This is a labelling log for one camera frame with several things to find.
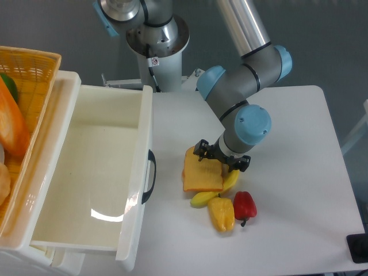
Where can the green toy vegetable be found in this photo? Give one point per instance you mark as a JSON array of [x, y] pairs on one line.
[[11, 85]]

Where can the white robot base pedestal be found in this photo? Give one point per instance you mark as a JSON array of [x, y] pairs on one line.
[[158, 50]]

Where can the white drawer cabinet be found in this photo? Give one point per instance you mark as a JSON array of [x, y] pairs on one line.
[[18, 255]]

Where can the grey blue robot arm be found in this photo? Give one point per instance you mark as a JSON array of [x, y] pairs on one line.
[[226, 92]]

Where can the yellow woven basket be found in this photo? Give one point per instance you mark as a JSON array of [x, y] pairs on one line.
[[34, 73]]

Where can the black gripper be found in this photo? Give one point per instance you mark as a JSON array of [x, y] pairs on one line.
[[203, 150]]

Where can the black drawer handle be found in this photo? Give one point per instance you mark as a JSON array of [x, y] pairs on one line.
[[150, 177]]

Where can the yellow toy bell pepper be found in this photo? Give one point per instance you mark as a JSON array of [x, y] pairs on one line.
[[221, 213]]

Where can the toy bread slice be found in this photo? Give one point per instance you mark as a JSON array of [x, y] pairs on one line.
[[204, 175]]

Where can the white plastic drawer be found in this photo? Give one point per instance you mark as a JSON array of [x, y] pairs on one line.
[[93, 203]]

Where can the black device at edge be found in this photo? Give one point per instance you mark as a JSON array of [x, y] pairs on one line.
[[357, 245]]

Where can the red toy bell pepper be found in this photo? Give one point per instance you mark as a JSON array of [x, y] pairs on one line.
[[244, 207]]

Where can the yellow toy banana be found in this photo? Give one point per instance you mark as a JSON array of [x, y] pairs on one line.
[[201, 199]]

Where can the orange toy baguette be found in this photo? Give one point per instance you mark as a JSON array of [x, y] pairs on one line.
[[15, 137]]

